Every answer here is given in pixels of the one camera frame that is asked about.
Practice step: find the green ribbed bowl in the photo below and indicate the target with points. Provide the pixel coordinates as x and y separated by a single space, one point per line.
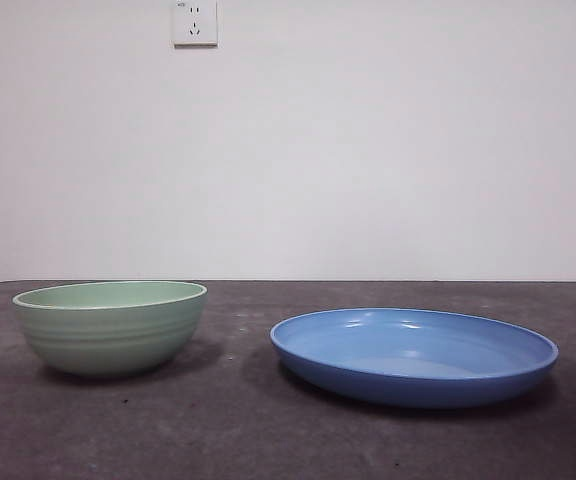
108 335

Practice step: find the blue round plate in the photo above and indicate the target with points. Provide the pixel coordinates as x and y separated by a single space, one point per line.
408 350

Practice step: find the white wall socket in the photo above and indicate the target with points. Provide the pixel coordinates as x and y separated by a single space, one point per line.
195 30

